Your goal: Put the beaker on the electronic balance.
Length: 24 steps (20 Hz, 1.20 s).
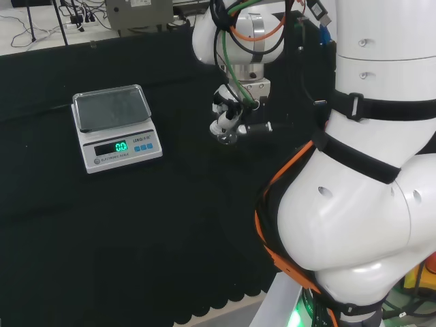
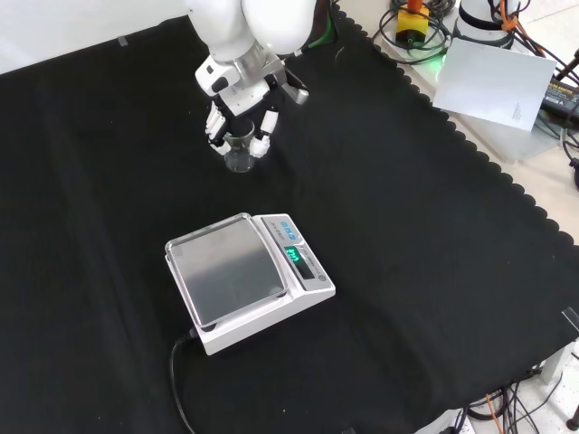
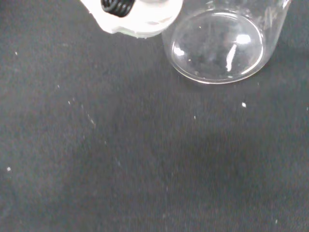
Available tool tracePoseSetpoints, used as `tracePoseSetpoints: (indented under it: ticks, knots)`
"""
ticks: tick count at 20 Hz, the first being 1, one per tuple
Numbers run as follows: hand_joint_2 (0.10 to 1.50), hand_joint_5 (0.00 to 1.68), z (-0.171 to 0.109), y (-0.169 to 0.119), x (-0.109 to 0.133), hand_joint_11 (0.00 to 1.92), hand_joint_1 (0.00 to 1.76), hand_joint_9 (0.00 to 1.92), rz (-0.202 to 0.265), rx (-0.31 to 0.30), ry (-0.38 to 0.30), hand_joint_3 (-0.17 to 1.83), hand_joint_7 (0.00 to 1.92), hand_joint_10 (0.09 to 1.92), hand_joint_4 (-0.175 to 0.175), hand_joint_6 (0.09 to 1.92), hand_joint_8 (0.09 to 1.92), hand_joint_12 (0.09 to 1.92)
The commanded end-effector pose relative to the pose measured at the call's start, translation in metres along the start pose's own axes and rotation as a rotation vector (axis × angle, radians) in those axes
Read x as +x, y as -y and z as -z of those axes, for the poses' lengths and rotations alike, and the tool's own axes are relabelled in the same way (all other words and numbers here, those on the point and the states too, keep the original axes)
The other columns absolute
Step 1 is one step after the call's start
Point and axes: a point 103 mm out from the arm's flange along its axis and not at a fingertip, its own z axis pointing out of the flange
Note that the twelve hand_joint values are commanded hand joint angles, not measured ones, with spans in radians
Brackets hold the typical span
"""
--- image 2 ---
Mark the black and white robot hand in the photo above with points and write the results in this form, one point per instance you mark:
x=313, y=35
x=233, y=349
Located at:
x=244, y=97

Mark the small clear glass beaker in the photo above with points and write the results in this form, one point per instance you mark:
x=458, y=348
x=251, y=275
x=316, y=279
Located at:
x=240, y=151

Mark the white electronic balance steel pan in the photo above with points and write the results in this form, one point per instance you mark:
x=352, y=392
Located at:
x=249, y=276

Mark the grey tape strip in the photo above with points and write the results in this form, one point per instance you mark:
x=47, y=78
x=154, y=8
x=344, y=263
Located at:
x=122, y=41

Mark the black bench cloth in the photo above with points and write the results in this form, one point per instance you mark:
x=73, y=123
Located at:
x=271, y=271

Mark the yellow stop button box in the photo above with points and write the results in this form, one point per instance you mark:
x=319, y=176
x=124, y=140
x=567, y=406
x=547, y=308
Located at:
x=411, y=25

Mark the pale grey board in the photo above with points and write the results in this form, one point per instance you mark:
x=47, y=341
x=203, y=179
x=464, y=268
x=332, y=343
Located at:
x=493, y=83

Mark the black power adapter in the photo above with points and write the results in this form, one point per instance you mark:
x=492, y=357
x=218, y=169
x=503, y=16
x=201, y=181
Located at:
x=561, y=97

